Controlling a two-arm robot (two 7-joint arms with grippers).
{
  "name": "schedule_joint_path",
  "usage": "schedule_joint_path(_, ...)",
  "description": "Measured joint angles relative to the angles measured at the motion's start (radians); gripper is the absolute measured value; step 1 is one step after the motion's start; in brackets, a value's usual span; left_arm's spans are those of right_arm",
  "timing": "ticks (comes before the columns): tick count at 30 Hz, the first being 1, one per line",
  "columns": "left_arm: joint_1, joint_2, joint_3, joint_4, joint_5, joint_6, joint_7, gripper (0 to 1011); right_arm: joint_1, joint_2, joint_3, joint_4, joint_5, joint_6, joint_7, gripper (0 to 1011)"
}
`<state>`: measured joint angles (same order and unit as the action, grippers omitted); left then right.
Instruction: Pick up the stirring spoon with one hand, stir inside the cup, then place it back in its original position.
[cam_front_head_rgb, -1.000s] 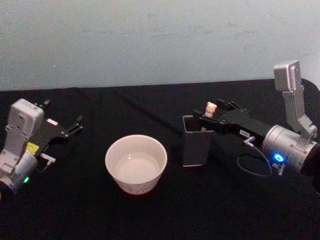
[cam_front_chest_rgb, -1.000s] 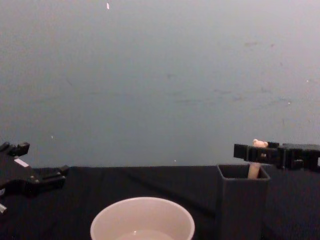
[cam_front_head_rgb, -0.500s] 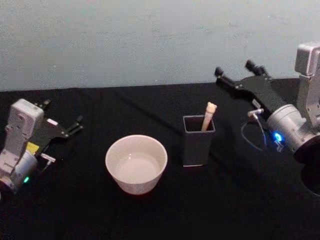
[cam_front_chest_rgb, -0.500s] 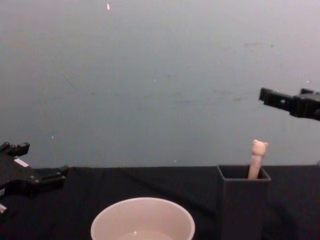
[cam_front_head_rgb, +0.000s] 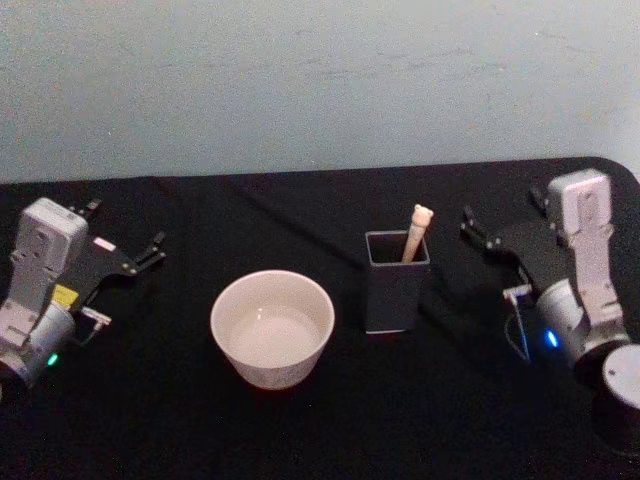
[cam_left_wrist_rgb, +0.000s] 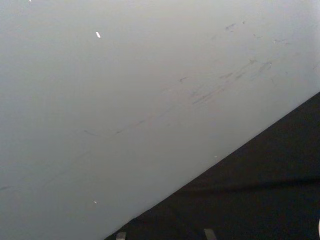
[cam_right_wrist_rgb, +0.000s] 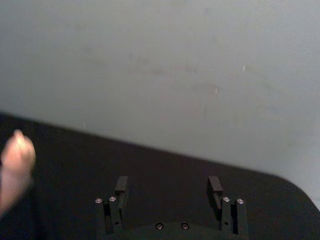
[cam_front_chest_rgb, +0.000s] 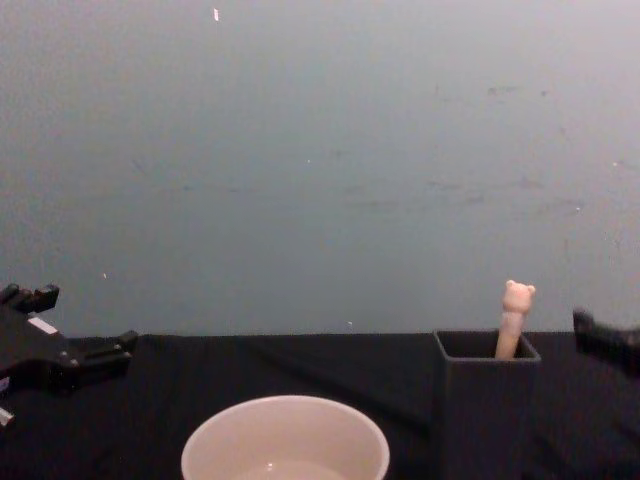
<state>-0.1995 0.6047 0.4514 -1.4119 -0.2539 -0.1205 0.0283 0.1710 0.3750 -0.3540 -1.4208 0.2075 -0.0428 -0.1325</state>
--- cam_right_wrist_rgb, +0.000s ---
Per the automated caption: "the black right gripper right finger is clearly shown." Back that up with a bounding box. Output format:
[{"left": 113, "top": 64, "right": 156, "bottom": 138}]
[{"left": 207, "top": 175, "right": 249, "bottom": 236}]

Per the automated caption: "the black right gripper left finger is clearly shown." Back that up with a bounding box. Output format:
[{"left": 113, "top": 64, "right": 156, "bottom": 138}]
[{"left": 94, "top": 175, "right": 130, "bottom": 236}]

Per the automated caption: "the person's hand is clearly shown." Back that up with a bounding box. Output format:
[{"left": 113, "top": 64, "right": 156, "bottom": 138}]
[{"left": 0, "top": 129, "right": 37, "bottom": 218}]

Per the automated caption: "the black table cloth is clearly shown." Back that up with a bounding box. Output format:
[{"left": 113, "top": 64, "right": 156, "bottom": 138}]
[{"left": 0, "top": 111, "right": 320, "bottom": 240}]

